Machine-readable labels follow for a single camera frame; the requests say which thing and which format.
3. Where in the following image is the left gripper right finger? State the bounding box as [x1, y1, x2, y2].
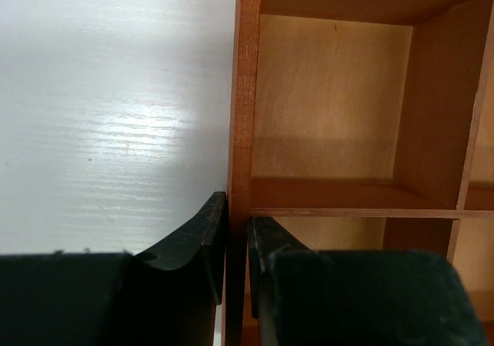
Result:
[246, 216, 313, 346]

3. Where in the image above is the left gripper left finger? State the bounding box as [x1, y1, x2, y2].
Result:
[115, 192, 227, 345]

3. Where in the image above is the orange compartment tray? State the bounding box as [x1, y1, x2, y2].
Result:
[222, 0, 493, 345]

